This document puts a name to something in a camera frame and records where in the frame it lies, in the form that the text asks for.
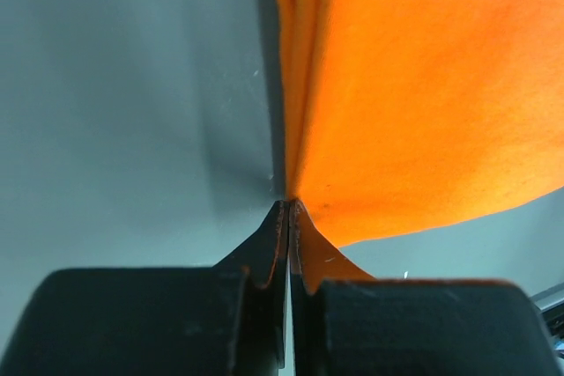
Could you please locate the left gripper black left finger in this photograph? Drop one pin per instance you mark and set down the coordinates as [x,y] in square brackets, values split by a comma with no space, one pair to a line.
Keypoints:
[227,319]

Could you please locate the orange t shirt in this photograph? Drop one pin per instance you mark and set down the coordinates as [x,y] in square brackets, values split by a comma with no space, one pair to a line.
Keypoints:
[406,115]

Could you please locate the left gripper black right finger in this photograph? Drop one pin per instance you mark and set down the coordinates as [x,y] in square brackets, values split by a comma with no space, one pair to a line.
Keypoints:
[347,322]

